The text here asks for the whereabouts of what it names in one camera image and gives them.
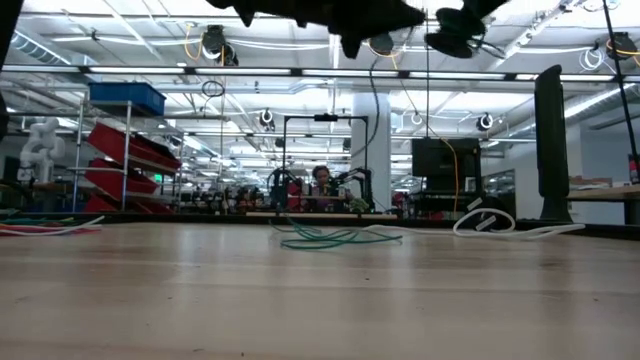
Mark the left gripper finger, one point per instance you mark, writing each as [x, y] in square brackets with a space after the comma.
[395, 15]

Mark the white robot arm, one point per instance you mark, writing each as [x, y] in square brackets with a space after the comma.
[42, 145]

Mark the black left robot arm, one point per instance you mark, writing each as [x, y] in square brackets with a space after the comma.
[7, 25]

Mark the black workstation robot arm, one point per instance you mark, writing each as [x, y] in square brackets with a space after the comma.
[277, 185]
[362, 182]

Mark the black monitor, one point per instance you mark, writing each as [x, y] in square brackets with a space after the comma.
[435, 157]

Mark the white structural column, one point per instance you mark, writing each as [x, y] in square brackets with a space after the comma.
[384, 165]

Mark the tall black upright panel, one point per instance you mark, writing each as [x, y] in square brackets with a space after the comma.
[552, 150]

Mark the person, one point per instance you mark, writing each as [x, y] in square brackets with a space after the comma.
[321, 175]

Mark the black monitor cart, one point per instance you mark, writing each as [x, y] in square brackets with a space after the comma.
[445, 200]

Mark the thin black pole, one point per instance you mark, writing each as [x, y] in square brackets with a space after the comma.
[620, 75]

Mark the green fuzzy object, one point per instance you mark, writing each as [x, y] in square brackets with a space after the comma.
[359, 205]

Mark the blue plastic bin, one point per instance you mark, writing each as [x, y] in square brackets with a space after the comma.
[125, 97]

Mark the metal shelf rack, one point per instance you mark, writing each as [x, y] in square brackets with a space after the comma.
[127, 115]

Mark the wooden workstation table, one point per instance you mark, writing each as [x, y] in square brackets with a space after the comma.
[310, 215]

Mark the light wooden table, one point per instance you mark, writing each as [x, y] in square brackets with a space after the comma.
[605, 192]

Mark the red plastic shelf bin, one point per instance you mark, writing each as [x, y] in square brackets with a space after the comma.
[107, 140]
[97, 205]
[107, 180]

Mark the black workstation frame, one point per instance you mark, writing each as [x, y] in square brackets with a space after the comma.
[284, 150]

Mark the silver ventilation duct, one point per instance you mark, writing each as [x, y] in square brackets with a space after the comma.
[35, 47]

